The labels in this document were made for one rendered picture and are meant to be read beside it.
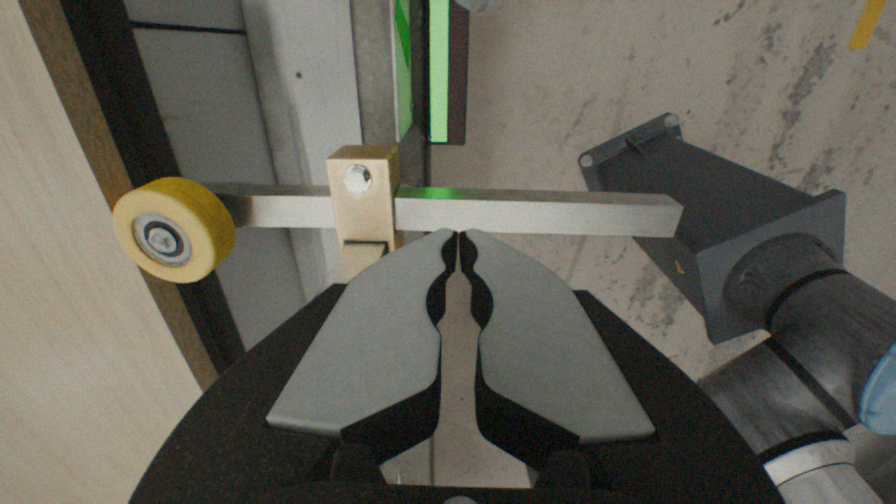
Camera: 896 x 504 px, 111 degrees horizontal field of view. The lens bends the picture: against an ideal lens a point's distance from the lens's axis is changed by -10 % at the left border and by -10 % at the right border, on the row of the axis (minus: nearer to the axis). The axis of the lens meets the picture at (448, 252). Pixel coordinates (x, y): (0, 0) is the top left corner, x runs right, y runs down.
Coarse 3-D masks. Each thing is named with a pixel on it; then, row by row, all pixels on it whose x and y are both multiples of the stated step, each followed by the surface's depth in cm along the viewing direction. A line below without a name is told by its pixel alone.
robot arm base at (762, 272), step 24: (768, 240) 57; (792, 240) 55; (816, 240) 54; (744, 264) 58; (768, 264) 55; (792, 264) 53; (816, 264) 51; (840, 264) 52; (744, 288) 58; (768, 288) 54; (792, 288) 51; (744, 312) 59; (768, 312) 54
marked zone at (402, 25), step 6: (396, 0) 27; (396, 6) 27; (396, 12) 27; (402, 12) 30; (396, 18) 27; (402, 18) 30; (402, 24) 30; (402, 30) 30; (408, 30) 34; (402, 36) 30; (408, 36) 34; (402, 42) 31; (408, 42) 34; (408, 48) 34; (408, 54) 35; (408, 60) 35; (408, 66) 35
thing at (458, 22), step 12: (456, 12) 34; (456, 24) 35; (456, 36) 35; (456, 48) 36; (456, 60) 37; (456, 72) 37; (456, 84) 38; (456, 96) 38; (456, 108) 39; (456, 120) 40; (456, 132) 40
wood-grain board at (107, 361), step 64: (0, 0) 18; (0, 64) 19; (64, 64) 21; (0, 128) 22; (64, 128) 22; (0, 192) 24; (64, 192) 24; (128, 192) 26; (0, 256) 27; (64, 256) 27; (128, 256) 27; (0, 320) 31; (64, 320) 30; (128, 320) 30; (0, 384) 36; (64, 384) 36; (128, 384) 35; (192, 384) 34; (0, 448) 44; (64, 448) 43; (128, 448) 42
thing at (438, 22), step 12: (432, 0) 34; (444, 0) 34; (432, 12) 34; (444, 12) 34; (432, 24) 35; (444, 24) 35; (432, 36) 35; (444, 36) 35; (432, 48) 36; (444, 48) 36; (432, 60) 37; (444, 60) 37; (432, 72) 37; (444, 72) 37; (432, 84) 38; (444, 84) 38; (432, 96) 38; (444, 96) 38; (432, 108) 39; (444, 108) 39; (432, 120) 40; (444, 120) 40; (432, 132) 40; (444, 132) 40
